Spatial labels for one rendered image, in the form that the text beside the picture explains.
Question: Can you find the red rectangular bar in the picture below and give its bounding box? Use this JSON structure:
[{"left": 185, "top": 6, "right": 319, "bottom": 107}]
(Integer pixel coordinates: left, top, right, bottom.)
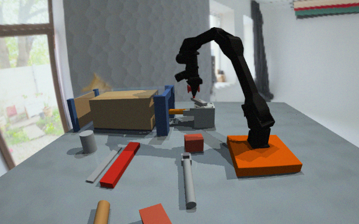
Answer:
[{"left": 99, "top": 142, "right": 140, "bottom": 189}]

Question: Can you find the blue rectangular frame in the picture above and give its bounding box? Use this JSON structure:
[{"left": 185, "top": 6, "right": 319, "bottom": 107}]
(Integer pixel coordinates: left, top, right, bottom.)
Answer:
[{"left": 160, "top": 85, "right": 175, "bottom": 136}]

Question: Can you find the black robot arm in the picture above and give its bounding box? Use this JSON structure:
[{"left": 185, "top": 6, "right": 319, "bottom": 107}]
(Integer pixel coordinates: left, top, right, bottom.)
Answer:
[{"left": 176, "top": 27, "right": 275, "bottom": 149}]

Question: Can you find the grey flat bar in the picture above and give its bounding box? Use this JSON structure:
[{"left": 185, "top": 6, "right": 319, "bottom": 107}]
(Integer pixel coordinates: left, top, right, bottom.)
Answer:
[{"left": 86, "top": 147, "right": 121, "bottom": 183}]

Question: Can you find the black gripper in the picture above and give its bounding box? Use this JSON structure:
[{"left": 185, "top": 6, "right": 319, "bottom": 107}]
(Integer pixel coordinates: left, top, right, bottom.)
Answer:
[{"left": 186, "top": 64, "right": 202, "bottom": 96}]

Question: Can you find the black-headed mallet with wooden handle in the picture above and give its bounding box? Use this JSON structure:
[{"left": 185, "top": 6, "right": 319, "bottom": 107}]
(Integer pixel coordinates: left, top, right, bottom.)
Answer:
[{"left": 93, "top": 200, "right": 110, "bottom": 224}]

